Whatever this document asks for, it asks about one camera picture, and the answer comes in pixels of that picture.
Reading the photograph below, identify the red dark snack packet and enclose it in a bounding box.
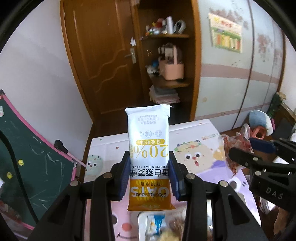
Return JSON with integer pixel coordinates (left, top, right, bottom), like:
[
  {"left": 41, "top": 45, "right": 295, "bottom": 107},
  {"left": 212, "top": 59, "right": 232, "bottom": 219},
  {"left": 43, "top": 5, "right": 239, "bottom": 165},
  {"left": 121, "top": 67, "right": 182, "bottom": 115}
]
[{"left": 220, "top": 123, "right": 254, "bottom": 175}]

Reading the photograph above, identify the white oat bar packet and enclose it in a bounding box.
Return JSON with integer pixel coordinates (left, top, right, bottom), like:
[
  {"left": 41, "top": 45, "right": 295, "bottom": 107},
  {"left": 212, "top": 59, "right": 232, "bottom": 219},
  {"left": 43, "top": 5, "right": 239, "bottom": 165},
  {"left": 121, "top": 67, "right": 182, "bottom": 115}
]
[{"left": 125, "top": 104, "right": 174, "bottom": 211}]

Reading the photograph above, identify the pink plastic stool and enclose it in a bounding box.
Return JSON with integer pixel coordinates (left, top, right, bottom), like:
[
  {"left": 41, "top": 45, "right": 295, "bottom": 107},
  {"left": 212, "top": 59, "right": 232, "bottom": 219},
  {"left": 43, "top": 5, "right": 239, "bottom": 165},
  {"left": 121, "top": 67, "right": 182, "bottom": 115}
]
[{"left": 251, "top": 126, "right": 266, "bottom": 140}]

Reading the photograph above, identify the blue white plush cushion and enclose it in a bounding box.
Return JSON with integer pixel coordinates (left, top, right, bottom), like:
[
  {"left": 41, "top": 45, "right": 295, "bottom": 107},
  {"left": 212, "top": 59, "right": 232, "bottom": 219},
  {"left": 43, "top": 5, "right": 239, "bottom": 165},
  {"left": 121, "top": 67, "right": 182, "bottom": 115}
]
[{"left": 248, "top": 109, "right": 273, "bottom": 136}]

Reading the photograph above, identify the cartoon patterned tablecloth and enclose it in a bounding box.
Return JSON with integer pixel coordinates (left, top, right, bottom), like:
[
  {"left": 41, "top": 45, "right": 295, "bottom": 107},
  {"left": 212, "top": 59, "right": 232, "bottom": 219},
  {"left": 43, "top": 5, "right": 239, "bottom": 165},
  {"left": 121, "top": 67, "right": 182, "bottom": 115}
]
[{"left": 83, "top": 118, "right": 262, "bottom": 241}]

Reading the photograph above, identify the dark wooden cabinet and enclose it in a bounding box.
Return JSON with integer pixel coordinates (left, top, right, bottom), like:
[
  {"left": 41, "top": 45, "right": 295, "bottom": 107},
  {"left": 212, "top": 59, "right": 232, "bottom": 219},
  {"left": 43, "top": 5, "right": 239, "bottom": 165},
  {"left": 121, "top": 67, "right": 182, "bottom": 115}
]
[{"left": 267, "top": 92, "right": 295, "bottom": 140}]

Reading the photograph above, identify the white plastic tray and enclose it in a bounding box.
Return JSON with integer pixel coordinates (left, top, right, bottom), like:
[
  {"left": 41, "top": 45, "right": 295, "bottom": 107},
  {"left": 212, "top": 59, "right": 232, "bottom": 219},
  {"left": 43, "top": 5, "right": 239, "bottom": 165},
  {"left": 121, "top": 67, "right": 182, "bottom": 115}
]
[{"left": 137, "top": 200, "right": 213, "bottom": 241}]

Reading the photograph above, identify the stack of folded cloths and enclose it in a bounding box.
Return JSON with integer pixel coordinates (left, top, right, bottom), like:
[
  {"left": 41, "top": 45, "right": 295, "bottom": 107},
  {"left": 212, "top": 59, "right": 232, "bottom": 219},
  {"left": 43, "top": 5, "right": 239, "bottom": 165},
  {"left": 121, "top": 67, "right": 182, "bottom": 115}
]
[{"left": 149, "top": 85, "right": 180, "bottom": 104}]

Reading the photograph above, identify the floral sliding wardrobe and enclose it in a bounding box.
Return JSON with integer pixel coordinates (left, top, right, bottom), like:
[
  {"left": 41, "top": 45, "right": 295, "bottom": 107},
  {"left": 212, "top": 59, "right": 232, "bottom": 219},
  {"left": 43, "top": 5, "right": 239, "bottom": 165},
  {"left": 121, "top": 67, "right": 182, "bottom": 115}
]
[{"left": 195, "top": 1, "right": 283, "bottom": 132}]

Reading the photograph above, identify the pink storage basket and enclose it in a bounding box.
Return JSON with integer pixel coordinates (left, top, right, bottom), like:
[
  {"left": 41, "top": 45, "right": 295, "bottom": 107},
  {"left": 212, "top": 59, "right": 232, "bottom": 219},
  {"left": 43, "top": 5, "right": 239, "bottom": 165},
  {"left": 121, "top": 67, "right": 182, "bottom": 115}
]
[{"left": 159, "top": 43, "right": 184, "bottom": 81}]

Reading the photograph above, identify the brown wooden door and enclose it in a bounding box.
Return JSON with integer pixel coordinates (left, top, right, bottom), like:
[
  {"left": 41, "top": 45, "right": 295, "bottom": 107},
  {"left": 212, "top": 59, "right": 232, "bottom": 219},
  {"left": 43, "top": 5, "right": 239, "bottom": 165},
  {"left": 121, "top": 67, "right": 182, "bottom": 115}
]
[{"left": 59, "top": 0, "right": 149, "bottom": 137}]

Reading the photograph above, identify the wooden corner shelf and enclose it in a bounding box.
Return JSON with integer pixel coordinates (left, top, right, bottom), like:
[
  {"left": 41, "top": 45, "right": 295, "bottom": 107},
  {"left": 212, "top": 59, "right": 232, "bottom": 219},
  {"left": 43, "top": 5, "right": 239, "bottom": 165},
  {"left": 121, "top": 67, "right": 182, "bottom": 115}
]
[{"left": 134, "top": 1, "right": 201, "bottom": 125}]

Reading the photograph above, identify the shelf top clutter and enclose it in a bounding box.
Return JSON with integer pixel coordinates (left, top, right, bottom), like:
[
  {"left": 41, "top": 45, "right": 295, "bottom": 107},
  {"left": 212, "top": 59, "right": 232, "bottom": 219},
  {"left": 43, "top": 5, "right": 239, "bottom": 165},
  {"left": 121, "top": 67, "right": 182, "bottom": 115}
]
[{"left": 145, "top": 16, "right": 186, "bottom": 36}]

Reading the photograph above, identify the green chalkboard pink frame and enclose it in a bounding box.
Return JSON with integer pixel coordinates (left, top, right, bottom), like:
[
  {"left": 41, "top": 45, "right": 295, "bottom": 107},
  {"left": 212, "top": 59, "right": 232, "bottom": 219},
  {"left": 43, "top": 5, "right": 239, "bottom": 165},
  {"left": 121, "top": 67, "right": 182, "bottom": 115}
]
[{"left": 1, "top": 91, "right": 77, "bottom": 229}]

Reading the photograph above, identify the wall calendar poster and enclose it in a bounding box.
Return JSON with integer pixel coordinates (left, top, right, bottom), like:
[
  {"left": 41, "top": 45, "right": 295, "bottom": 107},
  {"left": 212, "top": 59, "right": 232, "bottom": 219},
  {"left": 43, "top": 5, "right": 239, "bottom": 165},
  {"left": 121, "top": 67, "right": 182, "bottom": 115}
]
[{"left": 208, "top": 13, "right": 242, "bottom": 53}]

